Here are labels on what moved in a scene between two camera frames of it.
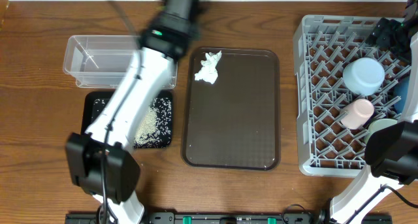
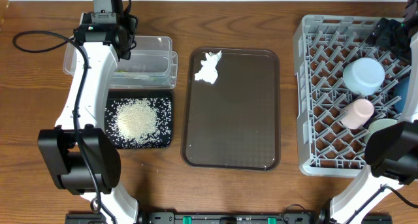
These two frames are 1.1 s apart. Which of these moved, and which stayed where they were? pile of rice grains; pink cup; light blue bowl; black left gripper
Moved: black left gripper
Stayed: pink cup; pile of rice grains; light blue bowl
